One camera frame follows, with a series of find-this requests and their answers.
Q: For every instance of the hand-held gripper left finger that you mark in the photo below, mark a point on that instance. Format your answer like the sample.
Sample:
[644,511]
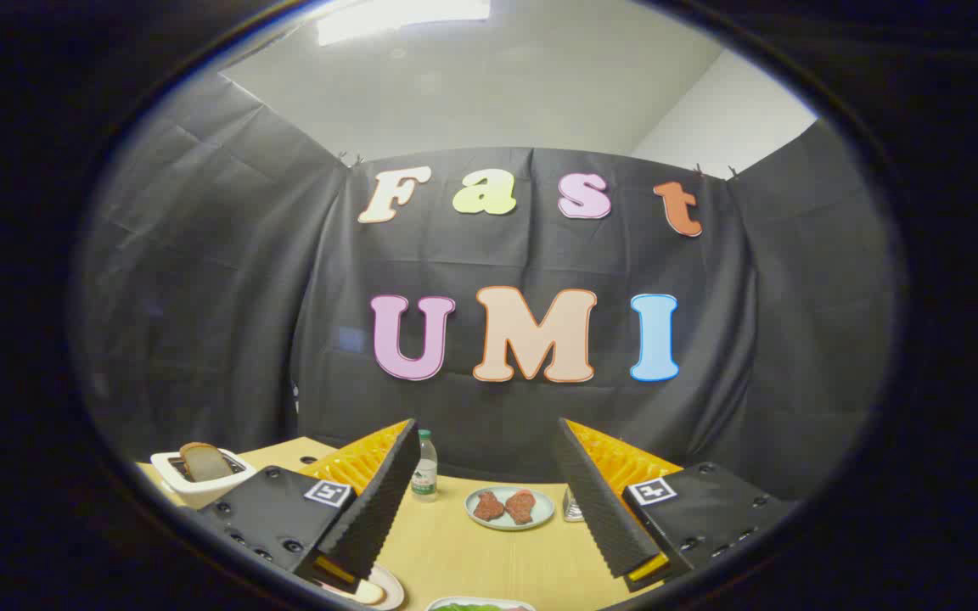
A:
[374,513]

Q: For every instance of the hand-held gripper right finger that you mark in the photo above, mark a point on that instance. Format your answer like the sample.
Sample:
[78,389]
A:
[604,509]

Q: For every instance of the pale blue plate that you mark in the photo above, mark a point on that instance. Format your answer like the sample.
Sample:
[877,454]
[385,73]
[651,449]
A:
[540,512]

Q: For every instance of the clear plastic water bottle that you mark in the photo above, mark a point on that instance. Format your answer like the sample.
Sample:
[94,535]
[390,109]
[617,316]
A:
[425,471]

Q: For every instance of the beige plate with bread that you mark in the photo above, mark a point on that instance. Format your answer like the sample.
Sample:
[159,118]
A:
[383,587]

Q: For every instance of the red meat patty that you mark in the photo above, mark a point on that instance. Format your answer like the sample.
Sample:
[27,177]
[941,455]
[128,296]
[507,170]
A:
[521,505]
[487,506]

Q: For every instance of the white plate with lettuce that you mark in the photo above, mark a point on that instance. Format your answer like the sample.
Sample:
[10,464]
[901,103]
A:
[480,605]

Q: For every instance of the white toaster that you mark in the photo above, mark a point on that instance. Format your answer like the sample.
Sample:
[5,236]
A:
[200,485]

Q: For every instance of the toasted bread slice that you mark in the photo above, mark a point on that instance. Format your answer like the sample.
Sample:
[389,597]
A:
[205,462]

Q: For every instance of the black backdrop cloth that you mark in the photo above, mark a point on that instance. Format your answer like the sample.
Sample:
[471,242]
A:
[540,255]

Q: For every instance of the ceiling light panel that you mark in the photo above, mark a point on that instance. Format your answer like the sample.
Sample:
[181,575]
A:
[400,17]

